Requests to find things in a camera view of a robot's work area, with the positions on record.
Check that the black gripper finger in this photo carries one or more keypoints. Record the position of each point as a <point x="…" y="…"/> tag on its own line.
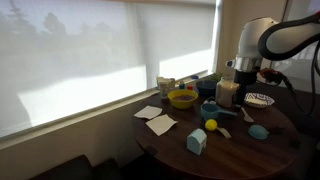
<point x="240" y="100"/>

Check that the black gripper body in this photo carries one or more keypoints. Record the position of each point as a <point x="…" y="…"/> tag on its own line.
<point x="245" y="78"/>

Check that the blue plastic scoop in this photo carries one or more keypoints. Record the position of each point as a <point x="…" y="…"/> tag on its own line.
<point x="258" y="132"/>

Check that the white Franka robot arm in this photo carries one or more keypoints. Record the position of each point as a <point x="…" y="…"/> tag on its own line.
<point x="286" y="36"/>

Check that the white plastic spoon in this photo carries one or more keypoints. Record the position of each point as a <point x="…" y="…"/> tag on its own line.
<point x="247" y="116"/>

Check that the black white patterned bowl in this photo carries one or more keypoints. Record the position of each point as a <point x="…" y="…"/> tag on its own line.
<point x="259" y="100"/>

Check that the small green plant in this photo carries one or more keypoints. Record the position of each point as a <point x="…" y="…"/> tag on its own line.
<point x="215" y="77"/>

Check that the small white plastic piece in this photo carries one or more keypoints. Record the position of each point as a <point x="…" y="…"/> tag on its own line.
<point x="210" y="100"/>

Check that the teal measuring cup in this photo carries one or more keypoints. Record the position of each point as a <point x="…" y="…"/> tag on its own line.
<point x="210" y="111"/>

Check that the dark blue bowl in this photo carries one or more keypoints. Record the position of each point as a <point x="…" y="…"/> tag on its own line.
<point x="206" y="88"/>

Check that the blue bottle cap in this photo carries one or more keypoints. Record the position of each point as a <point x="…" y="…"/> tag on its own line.
<point x="194" y="77"/>

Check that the small red block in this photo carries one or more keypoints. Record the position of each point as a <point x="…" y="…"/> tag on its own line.
<point x="190" y="87"/>

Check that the round dark wooden table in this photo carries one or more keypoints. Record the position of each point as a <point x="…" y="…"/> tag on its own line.
<point x="240" y="156"/>

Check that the yellow plastic bowl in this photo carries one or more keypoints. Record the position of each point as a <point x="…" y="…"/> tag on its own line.
<point x="182" y="101"/>

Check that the light blue house box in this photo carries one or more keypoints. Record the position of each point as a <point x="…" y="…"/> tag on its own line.
<point x="196" y="141"/>

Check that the small blue block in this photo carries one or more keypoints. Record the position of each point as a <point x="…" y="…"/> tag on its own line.
<point x="182" y="85"/>

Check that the white paper napkin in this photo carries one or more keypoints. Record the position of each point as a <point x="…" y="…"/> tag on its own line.
<point x="148" y="112"/>
<point x="161" y="124"/>

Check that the large white roller blind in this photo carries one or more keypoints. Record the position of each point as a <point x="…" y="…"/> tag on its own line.
<point x="83" y="60"/>

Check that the dark chair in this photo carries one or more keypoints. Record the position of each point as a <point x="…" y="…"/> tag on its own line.
<point x="66" y="170"/>

